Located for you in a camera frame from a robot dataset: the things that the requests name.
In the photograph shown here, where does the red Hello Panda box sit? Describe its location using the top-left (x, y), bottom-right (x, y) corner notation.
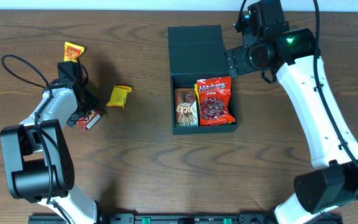
top-left (76, 110), bottom-right (103, 131)

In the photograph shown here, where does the small yellow candy packet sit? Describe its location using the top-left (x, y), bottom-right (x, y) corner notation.
top-left (106, 85), bottom-right (132, 108)

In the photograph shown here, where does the red Hacks candy bag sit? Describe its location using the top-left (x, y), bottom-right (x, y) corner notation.
top-left (196, 77), bottom-right (236, 126)

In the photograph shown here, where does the black gift box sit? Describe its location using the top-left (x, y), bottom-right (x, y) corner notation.
top-left (167, 24), bottom-right (239, 136)

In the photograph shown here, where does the yellow orange snack packet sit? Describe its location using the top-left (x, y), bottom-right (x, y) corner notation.
top-left (63, 42), bottom-right (85, 62)

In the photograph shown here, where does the brown Pocky box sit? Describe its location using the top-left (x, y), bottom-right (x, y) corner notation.
top-left (174, 88), bottom-right (198, 127)

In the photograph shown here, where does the large yellow snack bag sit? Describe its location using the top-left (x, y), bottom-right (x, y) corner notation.
top-left (194, 83), bottom-right (200, 106)

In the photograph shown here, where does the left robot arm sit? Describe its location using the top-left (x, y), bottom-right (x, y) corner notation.
top-left (0, 80), bottom-right (103, 223)

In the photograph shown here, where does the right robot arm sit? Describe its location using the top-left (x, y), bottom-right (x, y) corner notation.
top-left (226, 1), bottom-right (358, 223)

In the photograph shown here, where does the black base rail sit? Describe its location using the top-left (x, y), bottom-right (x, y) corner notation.
top-left (28, 213), bottom-right (343, 224)

